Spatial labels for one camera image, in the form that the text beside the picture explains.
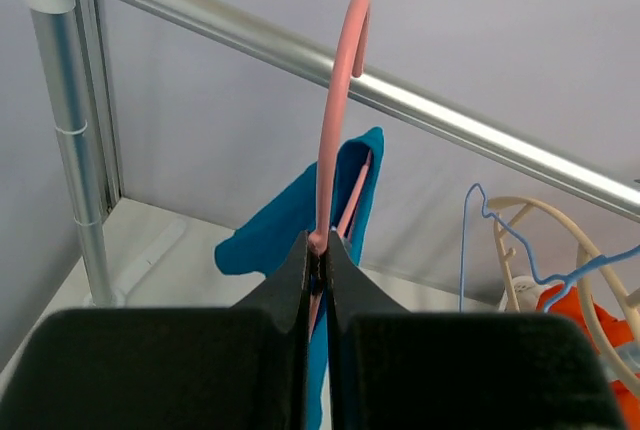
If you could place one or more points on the light blue plastic hanger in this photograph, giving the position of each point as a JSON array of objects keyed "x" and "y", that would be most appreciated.
[{"x": 568, "y": 280}]

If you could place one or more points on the white plastic laundry basket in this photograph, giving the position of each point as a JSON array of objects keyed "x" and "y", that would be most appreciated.
[{"x": 521, "y": 294}]

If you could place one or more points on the beige plastic hanger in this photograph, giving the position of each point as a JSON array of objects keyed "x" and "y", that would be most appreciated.
[{"x": 560, "y": 245}]

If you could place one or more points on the pink plastic hanger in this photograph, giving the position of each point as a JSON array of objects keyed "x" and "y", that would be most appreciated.
[{"x": 348, "y": 64}]

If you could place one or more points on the blue t shirt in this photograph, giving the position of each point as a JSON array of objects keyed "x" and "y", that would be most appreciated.
[{"x": 263, "y": 242}]

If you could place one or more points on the metal clothes rack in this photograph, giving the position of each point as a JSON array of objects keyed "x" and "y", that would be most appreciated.
[{"x": 209, "y": 132}]

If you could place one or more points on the orange t shirt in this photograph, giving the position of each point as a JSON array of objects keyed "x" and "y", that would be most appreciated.
[{"x": 612, "y": 338}]

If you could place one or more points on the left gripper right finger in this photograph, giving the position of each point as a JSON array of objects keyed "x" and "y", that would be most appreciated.
[{"x": 391, "y": 368}]

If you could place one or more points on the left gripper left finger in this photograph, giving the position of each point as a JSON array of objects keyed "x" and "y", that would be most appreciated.
[{"x": 242, "y": 367}]

